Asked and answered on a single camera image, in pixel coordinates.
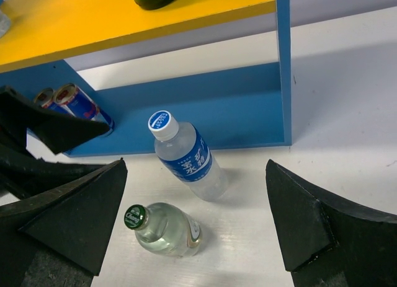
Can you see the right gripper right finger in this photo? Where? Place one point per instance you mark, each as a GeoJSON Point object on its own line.
{"type": "Point", "coordinates": [328, 240]}

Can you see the rear clear glass bottle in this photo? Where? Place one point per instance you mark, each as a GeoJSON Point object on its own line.
{"type": "Point", "coordinates": [163, 229]}

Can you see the Pocari Sweat bottle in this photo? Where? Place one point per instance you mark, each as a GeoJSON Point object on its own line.
{"type": "Point", "coordinates": [5, 24]}
{"type": "Point", "coordinates": [181, 148]}

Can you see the left Red Bull can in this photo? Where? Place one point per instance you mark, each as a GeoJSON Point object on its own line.
{"type": "Point", "coordinates": [45, 100]}

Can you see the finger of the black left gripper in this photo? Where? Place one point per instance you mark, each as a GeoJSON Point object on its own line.
{"type": "Point", "coordinates": [25, 176]}
{"type": "Point", "coordinates": [60, 132]}

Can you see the red bull can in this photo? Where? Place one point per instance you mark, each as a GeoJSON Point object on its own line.
{"type": "Point", "coordinates": [45, 100]}
{"type": "Point", "coordinates": [76, 102]}

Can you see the right Red Bull can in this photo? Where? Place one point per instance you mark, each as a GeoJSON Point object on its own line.
{"type": "Point", "coordinates": [76, 102]}

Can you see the blue and yellow shelf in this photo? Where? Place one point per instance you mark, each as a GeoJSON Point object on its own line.
{"type": "Point", "coordinates": [236, 95]}

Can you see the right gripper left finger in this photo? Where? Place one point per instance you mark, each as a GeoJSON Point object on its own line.
{"type": "Point", "coordinates": [60, 237]}

